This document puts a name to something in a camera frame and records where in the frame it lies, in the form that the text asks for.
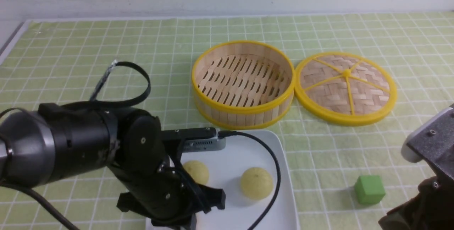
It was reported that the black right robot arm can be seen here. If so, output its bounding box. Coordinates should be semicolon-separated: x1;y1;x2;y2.
196;168;453;230

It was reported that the yellow steamed bun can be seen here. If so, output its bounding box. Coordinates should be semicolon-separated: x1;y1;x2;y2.
183;160;210;185
240;167;274;201

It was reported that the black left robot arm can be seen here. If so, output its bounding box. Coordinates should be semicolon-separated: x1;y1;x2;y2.
1;103;226;230

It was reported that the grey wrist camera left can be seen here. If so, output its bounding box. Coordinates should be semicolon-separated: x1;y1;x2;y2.
161;127;226;153

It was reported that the green checked tablecloth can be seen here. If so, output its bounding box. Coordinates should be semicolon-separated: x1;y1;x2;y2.
0;12;454;230

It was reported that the green cube block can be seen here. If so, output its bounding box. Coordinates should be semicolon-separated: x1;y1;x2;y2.
354;175;386;205

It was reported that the black camera cable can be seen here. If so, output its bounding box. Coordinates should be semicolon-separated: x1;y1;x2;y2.
0;61;281;230

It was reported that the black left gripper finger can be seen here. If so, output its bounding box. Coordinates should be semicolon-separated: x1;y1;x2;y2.
153;214;197;230
198;184;226;211

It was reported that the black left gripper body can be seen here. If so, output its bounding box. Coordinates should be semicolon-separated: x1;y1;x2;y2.
109;152;210;222

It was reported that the woven bamboo steamer lid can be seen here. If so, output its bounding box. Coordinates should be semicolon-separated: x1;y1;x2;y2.
294;52;398;126

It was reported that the bamboo steamer basket yellow rim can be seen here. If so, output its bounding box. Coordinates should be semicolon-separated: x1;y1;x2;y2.
191;40;296;130

